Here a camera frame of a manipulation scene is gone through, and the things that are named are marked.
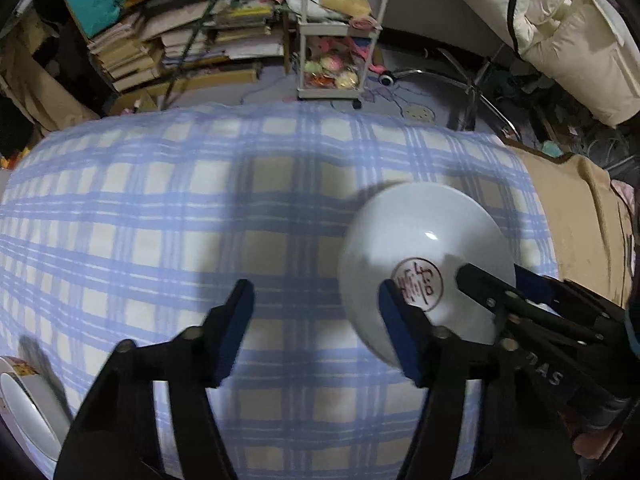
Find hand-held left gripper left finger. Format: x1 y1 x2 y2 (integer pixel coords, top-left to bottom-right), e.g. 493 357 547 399
52 279 256 480

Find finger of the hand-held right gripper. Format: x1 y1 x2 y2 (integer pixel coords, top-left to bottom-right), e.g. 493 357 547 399
455 262 617 347
515 265 628 322

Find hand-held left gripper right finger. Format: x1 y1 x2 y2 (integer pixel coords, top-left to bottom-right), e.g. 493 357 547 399
377 280 583 480

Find small red patterned bowl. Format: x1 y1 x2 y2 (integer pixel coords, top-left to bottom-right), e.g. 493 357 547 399
337 182 517 368

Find person's right hand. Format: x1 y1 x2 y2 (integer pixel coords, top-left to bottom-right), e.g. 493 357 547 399
572 429 622 462

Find tan blanket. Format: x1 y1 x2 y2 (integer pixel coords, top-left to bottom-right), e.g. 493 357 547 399
500 137 636 306

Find blue checkered tablecloth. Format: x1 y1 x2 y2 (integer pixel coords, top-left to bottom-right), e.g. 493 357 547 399
0 102 558 480

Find chrome chair base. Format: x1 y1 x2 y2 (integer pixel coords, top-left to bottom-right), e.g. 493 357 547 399
372 47 521 138

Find white rolling cart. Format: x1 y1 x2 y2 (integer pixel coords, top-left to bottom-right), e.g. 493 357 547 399
296 0 401 101

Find white puffer jacket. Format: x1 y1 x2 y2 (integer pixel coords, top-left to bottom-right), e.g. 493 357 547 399
440 0 640 128

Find long flat cardboard box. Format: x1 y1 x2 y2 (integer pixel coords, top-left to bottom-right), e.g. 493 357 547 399
107 62 263 111

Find bag of colourful toys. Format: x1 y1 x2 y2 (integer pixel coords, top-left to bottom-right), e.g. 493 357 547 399
304 52 361 90

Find green pole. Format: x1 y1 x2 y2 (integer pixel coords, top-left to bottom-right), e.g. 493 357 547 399
160 0 248 111

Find brown cardboard sheets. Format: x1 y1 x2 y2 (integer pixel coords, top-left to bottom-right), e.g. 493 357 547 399
0 35 101 136

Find stack of papers and books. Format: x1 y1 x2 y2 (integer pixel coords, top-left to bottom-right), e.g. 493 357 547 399
160 0 286 63

